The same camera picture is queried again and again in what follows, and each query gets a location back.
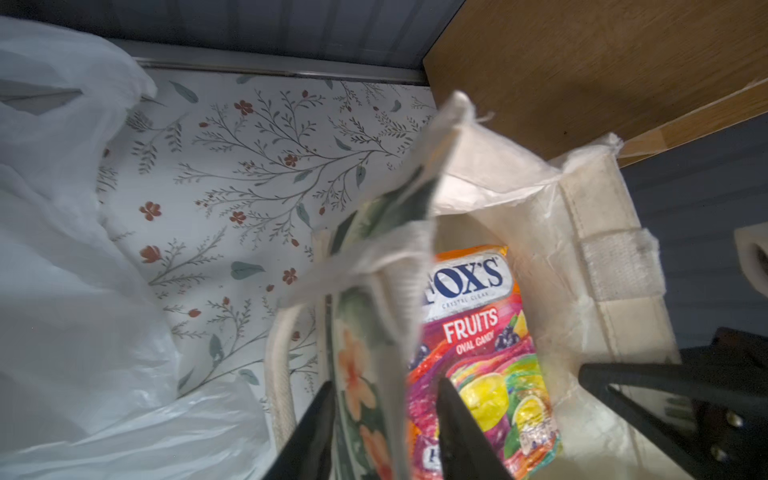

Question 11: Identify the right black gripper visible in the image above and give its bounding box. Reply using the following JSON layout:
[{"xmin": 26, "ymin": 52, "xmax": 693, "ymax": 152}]
[{"xmin": 578, "ymin": 326, "xmax": 768, "ymax": 480}]

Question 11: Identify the wooden shelf unit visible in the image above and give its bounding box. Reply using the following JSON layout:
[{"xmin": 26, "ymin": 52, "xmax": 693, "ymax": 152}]
[{"xmin": 423, "ymin": 1, "xmax": 767, "ymax": 159}]

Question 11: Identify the cream canvas tote bag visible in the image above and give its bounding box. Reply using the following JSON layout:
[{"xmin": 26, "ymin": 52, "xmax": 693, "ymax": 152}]
[{"xmin": 265, "ymin": 92, "xmax": 685, "ymax": 479}]

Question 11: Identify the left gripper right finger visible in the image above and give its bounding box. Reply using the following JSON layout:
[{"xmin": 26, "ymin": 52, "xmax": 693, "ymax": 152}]
[{"xmin": 436, "ymin": 378, "xmax": 513, "ymax": 480}]

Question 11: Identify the floral table mat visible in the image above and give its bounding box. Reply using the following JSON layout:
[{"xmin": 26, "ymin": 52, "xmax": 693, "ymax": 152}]
[{"xmin": 97, "ymin": 69, "xmax": 436, "ymax": 401}]

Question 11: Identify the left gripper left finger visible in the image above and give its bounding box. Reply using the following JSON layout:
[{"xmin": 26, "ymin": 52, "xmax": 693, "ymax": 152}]
[{"xmin": 263, "ymin": 381, "xmax": 336, "ymax": 480}]

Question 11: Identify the colourful fruit candy bag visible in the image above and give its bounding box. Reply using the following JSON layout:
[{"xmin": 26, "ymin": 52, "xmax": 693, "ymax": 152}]
[{"xmin": 408, "ymin": 245, "xmax": 561, "ymax": 479}]

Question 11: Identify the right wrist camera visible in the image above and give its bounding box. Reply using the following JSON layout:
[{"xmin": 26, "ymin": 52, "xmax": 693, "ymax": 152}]
[{"xmin": 734, "ymin": 222, "xmax": 768, "ymax": 297}]

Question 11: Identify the white plastic grocery bag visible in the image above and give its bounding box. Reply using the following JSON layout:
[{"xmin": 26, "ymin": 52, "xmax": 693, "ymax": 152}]
[{"xmin": 1, "ymin": 17, "xmax": 269, "ymax": 479}]

